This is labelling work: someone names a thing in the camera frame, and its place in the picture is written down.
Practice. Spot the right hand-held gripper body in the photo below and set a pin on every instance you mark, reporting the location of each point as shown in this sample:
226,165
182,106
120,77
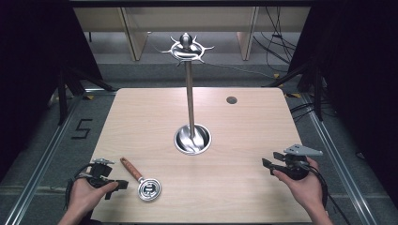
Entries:
296,165

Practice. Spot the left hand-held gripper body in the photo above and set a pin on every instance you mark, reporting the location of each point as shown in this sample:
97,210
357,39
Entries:
99,171

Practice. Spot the steel utensil rack with hooks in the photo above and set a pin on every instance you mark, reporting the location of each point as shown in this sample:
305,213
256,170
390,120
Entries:
190,93

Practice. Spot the person's left hand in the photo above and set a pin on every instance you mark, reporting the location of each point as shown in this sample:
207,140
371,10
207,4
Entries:
86,195

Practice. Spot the person's right hand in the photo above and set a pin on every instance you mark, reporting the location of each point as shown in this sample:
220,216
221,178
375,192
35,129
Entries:
305,190

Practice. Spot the black metal stand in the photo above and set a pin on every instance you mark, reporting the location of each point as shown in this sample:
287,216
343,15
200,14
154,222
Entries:
62,97
317,93

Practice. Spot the black curtain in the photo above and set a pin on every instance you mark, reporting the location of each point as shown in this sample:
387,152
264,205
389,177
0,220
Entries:
28,62
363,78

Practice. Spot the beige wooden shelf unit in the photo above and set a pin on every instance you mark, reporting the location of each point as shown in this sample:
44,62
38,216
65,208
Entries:
134,31

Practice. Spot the aluminium floor rail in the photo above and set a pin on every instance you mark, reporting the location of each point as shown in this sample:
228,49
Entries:
339,162
40,159

